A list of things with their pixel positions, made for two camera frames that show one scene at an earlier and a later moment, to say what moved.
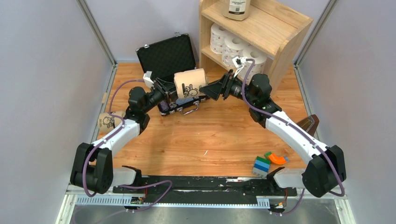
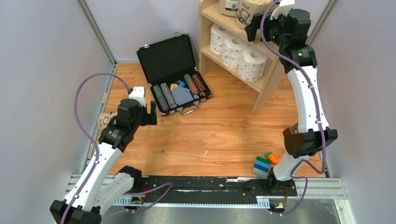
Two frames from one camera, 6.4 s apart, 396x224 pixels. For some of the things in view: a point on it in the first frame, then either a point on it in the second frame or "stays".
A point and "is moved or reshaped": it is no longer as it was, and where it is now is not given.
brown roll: x=187 y=82 -> x=246 y=9
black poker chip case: x=159 y=60 stays
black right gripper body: x=233 y=87 -> x=274 y=29
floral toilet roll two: x=258 y=53 stays
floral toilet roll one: x=233 y=47 stays
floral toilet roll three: x=217 y=38 stays
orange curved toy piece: x=277 y=159 stays
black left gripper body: x=160 y=94 -> x=140 y=120
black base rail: x=241 y=186 stays
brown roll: x=107 y=123 stays
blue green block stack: x=261 y=167 stays
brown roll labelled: x=238 y=10 is moved or reshaped
